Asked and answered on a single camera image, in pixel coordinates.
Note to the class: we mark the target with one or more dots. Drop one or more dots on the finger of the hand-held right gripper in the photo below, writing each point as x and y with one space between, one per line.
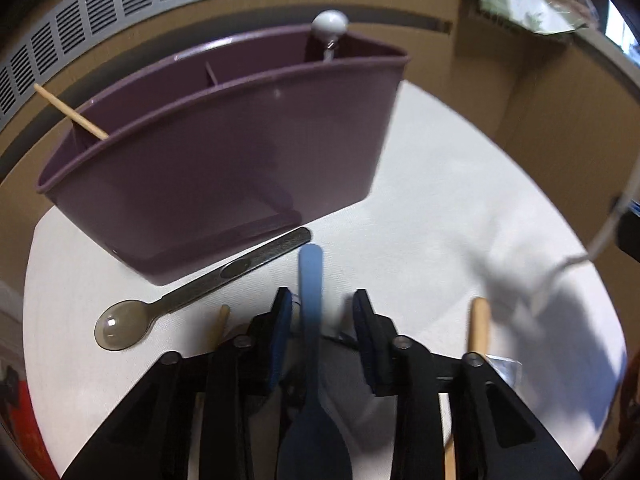
631 240

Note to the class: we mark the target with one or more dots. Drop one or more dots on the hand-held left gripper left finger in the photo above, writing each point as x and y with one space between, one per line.
283 330

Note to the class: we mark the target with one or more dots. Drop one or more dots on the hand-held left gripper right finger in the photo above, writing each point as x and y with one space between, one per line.
365 335

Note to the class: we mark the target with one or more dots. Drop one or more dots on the blue silicone spatula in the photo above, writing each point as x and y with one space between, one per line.
311 310

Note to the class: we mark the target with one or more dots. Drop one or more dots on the wooden chopstick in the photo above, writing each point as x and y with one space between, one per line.
70 112
480 325

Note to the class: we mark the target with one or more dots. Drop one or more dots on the purple plastic utensil holder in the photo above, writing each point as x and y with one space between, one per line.
225 170

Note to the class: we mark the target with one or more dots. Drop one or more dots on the grey translucent plastic spoon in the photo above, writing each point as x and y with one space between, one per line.
125 327

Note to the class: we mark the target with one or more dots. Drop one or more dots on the red round object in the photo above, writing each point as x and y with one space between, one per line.
20 425

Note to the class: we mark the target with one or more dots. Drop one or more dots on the white ball-top utensil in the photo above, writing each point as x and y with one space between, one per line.
330 24

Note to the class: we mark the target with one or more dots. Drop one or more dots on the grey vent grille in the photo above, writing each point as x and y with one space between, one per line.
100 5

